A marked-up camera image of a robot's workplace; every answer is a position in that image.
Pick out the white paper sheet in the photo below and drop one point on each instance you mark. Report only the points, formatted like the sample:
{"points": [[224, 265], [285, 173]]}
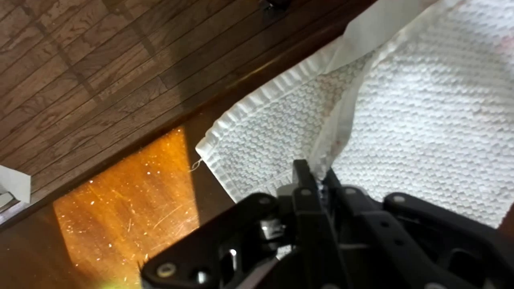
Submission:
{"points": [[14, 184]]}

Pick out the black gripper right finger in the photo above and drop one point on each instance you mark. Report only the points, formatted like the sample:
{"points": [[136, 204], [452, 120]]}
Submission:
{"points": [[396, 240]]}

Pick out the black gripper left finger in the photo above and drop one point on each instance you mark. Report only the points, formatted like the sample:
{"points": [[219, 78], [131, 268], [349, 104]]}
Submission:
{"points": [[307, 229]]}

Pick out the white woven towel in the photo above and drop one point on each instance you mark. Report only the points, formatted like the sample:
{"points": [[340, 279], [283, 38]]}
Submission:
{"points": [[428, 106]]}

